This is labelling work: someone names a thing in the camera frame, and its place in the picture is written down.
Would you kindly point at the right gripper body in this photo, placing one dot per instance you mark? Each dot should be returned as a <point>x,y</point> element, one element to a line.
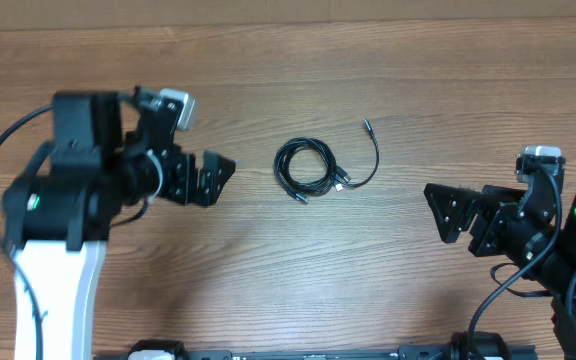
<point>492,234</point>

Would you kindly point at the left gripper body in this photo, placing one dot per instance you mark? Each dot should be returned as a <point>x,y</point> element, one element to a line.
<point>175,173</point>

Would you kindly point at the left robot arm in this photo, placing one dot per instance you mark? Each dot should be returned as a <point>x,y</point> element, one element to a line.
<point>109,150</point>

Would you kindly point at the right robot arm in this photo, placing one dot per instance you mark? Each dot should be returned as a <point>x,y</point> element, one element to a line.
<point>555,270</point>

